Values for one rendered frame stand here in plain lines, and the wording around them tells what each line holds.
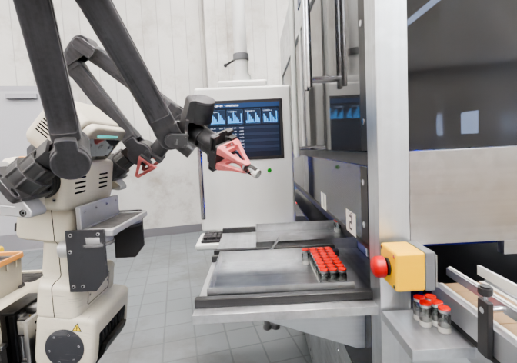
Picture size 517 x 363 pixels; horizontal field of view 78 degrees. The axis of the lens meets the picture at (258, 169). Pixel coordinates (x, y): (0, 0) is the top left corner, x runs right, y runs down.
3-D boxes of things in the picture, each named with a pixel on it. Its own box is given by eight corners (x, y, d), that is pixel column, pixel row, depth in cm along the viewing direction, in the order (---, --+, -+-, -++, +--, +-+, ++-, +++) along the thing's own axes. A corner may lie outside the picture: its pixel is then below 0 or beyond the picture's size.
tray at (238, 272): (329, 257, 99) (328, 246, 99) (355, 296, 73) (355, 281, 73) (220, 262, 99) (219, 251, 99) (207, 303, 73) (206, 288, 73)
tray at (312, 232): (337, 228, 134) (336, 219, 133) (357, 247, 108) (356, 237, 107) (255, 231, 133) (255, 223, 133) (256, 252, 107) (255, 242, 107)
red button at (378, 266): (387, 271, 63) (387, 252, 63) (396, 280, 59) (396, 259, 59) (368, 273, 63) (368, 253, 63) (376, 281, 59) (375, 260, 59)
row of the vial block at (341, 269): (331, 261, 95) (330, 246, 95) (348, 288, 77) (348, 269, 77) (323, 261, 95) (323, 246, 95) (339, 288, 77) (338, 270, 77)
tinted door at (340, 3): (328, 150, 114) (323, -21, 110) (373, 151, 71) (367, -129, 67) (327, 150, 114) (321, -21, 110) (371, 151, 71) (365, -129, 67)
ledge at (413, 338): (448, 316, 67) (448, 307, 67) (495, 357, 54) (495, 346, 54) (381, 320, 67) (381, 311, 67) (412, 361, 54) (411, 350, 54)
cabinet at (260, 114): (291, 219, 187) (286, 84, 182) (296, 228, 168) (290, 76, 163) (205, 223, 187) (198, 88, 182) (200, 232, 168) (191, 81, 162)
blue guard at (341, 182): (286, 174, 266) (285, 152, 265) (371, 245, 73) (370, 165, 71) (285, 174, 266) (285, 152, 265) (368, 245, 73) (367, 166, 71)
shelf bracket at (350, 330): (361, 340, 81) (360, 291, 80) (365, 348, 78) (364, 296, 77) (228, 347, 81) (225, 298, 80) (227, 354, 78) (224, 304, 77)
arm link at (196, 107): (158, 131, 82) (164, 147, 76) (161, 88, 77) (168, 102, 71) (202, 132, 88) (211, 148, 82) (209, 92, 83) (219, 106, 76)
